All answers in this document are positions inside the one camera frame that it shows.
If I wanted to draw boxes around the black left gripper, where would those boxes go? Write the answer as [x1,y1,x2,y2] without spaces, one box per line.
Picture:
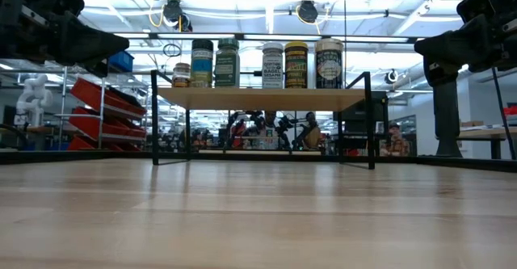
[0,0,131,79]

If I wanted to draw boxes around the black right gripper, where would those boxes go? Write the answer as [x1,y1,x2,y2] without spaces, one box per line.
[414,0,517,88]

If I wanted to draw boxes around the saffron glass jar cork lid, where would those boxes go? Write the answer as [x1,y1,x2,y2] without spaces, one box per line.
[172,62,191,89]

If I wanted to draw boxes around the oregano leaves bottle black lid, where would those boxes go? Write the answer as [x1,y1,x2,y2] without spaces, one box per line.
[190,39,214,89]

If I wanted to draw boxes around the furikake jar tan lid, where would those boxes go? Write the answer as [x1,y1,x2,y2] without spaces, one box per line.
[314,37,345,90]

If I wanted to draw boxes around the green oregano jar green lid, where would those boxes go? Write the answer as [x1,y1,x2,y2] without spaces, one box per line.
[214,38,241,89]

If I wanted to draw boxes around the crunchy onion bottle yellow lid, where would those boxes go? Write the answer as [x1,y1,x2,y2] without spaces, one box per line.
[284,40,309,90]

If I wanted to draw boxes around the bagel sesame jar white lid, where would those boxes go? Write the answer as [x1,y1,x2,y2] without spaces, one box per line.
[262,41,284,90]

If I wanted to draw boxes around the blue bin on rack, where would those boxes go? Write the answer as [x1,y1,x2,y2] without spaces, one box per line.
[107,50,135,74]

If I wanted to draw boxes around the black tall column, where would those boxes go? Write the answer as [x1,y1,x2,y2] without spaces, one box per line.
[430,70,464,158]

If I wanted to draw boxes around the red bins on rack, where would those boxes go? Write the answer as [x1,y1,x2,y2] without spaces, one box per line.
[66,78,149,152]

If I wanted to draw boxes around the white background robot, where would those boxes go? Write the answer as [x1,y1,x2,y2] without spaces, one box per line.
[14,74,54,128]

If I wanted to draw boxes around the background wooden table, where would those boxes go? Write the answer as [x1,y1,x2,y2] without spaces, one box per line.
[460,120,517,160]

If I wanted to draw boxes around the person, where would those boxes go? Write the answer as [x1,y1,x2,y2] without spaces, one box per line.
[301,111,325,151]
[262,110,280,150]
[380,122,410,158]

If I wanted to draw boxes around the linear ceiling light fixture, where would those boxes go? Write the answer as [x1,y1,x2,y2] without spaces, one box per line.
[112,32,423,44]

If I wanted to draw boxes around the black ceiling cable reel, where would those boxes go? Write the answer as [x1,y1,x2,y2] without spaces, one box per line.
[296,0,321,24]
[162,0,194,33]
[384,69,401,86]

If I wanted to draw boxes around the black diagonal frame strut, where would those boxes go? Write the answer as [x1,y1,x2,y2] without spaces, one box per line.
[490,66,517,160]

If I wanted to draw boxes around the black aluminium rig frame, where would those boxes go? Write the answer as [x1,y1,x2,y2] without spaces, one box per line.
[0,149,517,174]

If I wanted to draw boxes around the wooden shelf riser black frame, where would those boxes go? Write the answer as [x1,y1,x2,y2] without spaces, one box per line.
[150,69,377,170]

